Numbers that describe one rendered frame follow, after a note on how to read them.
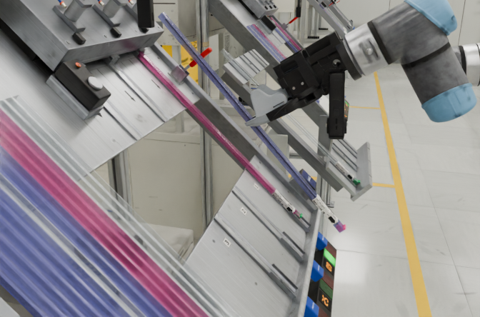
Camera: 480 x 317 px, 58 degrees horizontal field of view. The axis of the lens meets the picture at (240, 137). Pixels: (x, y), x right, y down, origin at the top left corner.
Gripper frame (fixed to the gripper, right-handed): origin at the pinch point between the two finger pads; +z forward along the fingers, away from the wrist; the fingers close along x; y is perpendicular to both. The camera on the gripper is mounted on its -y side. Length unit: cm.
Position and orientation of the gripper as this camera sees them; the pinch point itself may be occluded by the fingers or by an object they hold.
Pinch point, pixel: (255, 123)
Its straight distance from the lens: 77.8
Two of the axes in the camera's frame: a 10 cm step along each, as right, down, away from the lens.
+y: -5.1, -8.5, -1.4
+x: -2.5, 3.0, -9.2
